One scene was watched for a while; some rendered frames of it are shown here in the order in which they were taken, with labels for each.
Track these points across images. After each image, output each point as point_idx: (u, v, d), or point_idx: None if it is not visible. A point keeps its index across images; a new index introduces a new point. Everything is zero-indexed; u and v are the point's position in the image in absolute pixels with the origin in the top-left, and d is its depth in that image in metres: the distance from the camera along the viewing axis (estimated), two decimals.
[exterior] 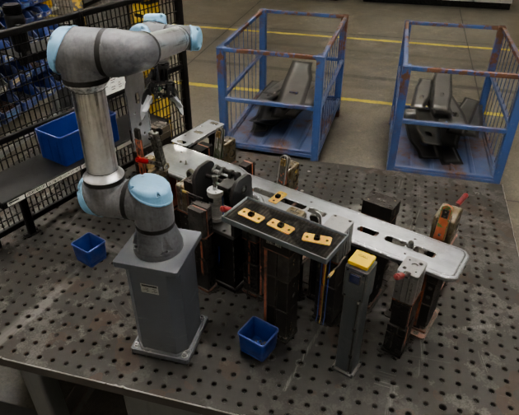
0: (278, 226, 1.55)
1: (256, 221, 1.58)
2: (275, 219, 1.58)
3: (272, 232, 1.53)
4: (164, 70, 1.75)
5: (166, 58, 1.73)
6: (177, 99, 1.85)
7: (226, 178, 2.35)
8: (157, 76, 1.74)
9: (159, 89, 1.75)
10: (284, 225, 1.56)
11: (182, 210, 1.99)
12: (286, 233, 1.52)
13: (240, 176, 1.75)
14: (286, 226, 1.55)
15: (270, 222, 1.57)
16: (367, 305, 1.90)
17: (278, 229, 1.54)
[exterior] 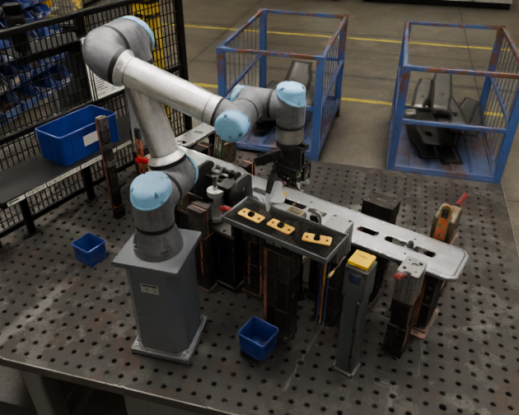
0: (278, 226, 1.55)
1: (256, 221, 1.58)
2: (275, 219, 1.58)
3: (272, 232, 1.53)
4: None
5: (303, 135, 1.37)
6: None
7: (226, 178, 2.35)
8: (295, 160, 1.37)
9: (297, 174, 1.39)
10: (284, 225, 1.56)
11: (182, 210, 1.99)
12: (286, 233, 1.52)
13: (240, 176, 1.75)
14: (286, 226, 1.55)
15: (270, 222, 1.57)
16: (367, 305, 1.90)
17: (278, 229, 1.54)
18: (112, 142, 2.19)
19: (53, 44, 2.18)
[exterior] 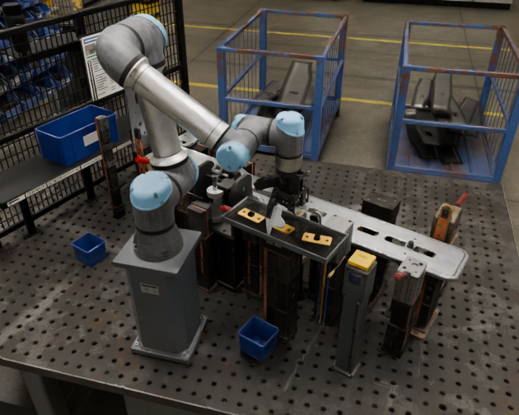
0: None
1: (256, 221, 1.58)
2: None
3: (272, 232, 1.53)
4: None
5: (301, 163, 1.41)
6: None
7: (226, 178, 2.35)
8: (294, 186, 1.42)
9: (296, 200, 1.44)
10: (284, 225, 1.56)
11: (182, 210, 1.99)
12: (286, 233, 1.52)
13: (240, 176, 1.75)
14: (286, 226, 1.55)
15: None
16: (367, 305, 1.90)
17: (278, 229, 1.54)
18: (112, 142, 2.19)
19: (53, 44, 2.18)
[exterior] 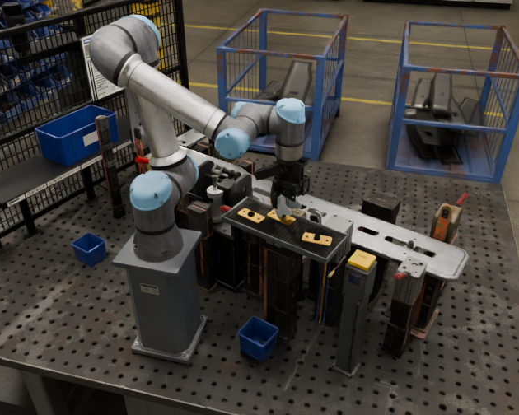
0: None
1: (256, 221, 1.58)
2: None
3: (272, 232, 1.53)
4: None
5: (302, 151, 1.39)
6: None
7: (226, 178, 2.35)
8: (295, 174, 1.40)
9: (296, 189, 1.42)
10: (285, 216, 1.54)
11: (182, 210, 1.99)
12: (287, 224, 1.50)
13: (240, 176, 1.75)
14: (287, 217, 1.53)
15: (271, 213, 1.55)
16: (367, 305, 1.90)
17: (278, 220, 1.52)
18: (112, 142, 2.19)
19: (53, 44, 2.18)
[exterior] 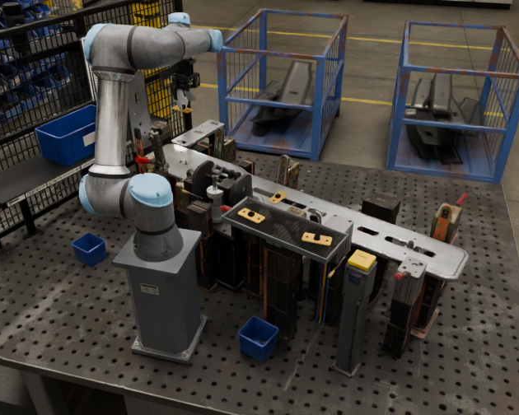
0: (180, 108, 2.05)
1: (256, 221, 1.58)
2: (179, 105, 2.08)
3: (272, 232, 1.53)
4: None
5: None
6: (188, 92, 2.04)
7: (226, 178, 2.35)
8: (186, 70, 1.92)
9: (189, 81, 1.94)
10: (185, 108, 2.06)
11: (182, 210, 1.99)
12: (185, 112, 2.03)
13: (240, 176, 1.75)
14: (186, 109, 2.05)
15: (175, 107, 2.07)
16: (367, 305, 1.90)
17: (180, 110, 2.04)
18: None
19: (53, 44, 2.18)
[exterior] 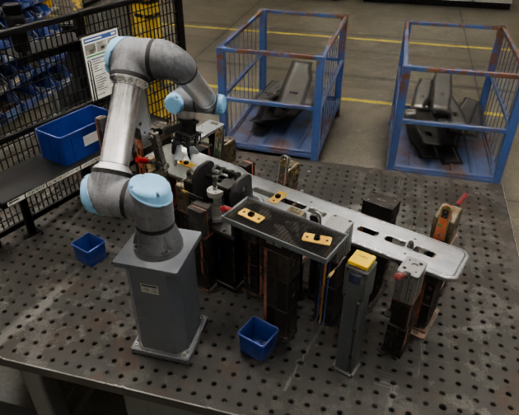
0: (184, 163, 2.19)
1: (256, 221, 1.58)
2: (183, 159, 2.23)
3: (272, 232, 1.53)
4: None
5: (195, 114, 2.05)
6: (191, 146, 2.17)
7: (226, 178, 2.35)
8: (189, 129, 2.05)
9: (190, 140, 2.07)
10: (189, 162, 2.20)
11: (182, 210, 1.99)
12: (189, 167, 2.17)
13: (240, 176, 1.75)
14: (189, 163, 2.20)
15: (179, 161, 2.21)
16: (367, 305, 1.90)
17: (184, 165, 2.18)
18: None
19: (53, 44, 2.18)
